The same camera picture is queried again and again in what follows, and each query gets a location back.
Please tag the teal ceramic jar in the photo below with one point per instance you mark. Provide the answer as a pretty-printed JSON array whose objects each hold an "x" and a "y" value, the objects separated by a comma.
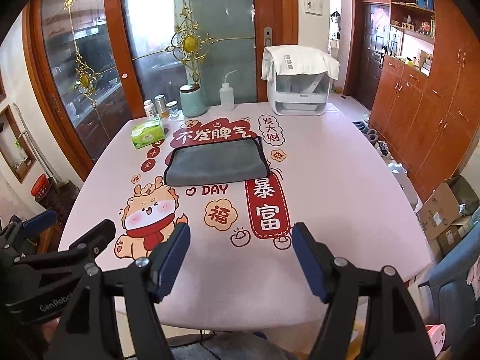
[{"x": 192, "y": 100}]

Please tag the wall switch plate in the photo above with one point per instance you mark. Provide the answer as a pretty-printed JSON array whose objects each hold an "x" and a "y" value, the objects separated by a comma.
[{"x": 314, "y": 7}]

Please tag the glass sliding door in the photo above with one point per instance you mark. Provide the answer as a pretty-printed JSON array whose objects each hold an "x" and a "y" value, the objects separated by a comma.
[{"x": 93, "y": 63}]

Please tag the white squeeze wash bottle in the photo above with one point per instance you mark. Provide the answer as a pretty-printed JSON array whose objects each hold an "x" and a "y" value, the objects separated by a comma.
[{"x": 226, "y": 93}]

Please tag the purple and grey towel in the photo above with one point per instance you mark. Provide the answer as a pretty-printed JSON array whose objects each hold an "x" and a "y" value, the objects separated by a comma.
[{"x": 217, "y": 163}]

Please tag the green tissue pack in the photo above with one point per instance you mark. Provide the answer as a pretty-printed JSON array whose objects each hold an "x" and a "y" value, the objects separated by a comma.
[{"x": 147, "y": 133}]

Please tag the dark wooden entrance door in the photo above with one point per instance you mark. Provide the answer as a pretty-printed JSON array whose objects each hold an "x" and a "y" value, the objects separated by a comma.
[{"x": 370, "y": 30}]

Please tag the cardboard box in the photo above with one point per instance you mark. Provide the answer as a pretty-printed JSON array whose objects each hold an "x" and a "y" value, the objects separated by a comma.
[
  {"x": 439, "y": 212},
  {"x": 453, "y": 235}
]

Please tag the white cloth cover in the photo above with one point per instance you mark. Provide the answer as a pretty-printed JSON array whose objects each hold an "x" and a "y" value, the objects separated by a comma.
[{"x": 292, "y": 60}]

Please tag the blue chair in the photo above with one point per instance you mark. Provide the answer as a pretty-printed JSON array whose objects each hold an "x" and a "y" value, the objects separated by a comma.
[{"x": 450, "y": 298}]

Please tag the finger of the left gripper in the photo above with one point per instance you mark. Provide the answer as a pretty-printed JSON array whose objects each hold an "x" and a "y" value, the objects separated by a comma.
[
  {"x": 91, "y": 244},
  {"x": 39, "y": 223}
]

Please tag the printed pink tablecloth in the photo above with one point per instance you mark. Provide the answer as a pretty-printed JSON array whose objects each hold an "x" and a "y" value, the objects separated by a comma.
[{"x": 240, "y": 271}]

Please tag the pink plastic stool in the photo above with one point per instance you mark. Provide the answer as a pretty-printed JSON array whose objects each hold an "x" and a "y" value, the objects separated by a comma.
[{"x": 437, "y": 335}]

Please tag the white desktop appliance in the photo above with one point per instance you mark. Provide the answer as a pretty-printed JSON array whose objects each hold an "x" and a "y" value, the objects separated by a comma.
[{"x": 299, "y": 95}]

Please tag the small glass jar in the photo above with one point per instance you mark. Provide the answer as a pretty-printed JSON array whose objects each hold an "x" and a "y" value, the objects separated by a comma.
[{"x": 173, "y": 108}]

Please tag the wooden cabinet unit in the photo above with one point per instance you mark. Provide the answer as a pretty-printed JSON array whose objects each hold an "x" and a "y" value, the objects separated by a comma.
[{"x": 428, "y": 114}]

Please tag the white pill bottle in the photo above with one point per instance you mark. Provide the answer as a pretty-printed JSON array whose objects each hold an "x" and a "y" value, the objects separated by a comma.
[{"x": 150, "y": 109}]

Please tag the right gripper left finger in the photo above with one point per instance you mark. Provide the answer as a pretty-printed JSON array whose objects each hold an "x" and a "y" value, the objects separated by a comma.
[{"x": 88, "y": 327}]

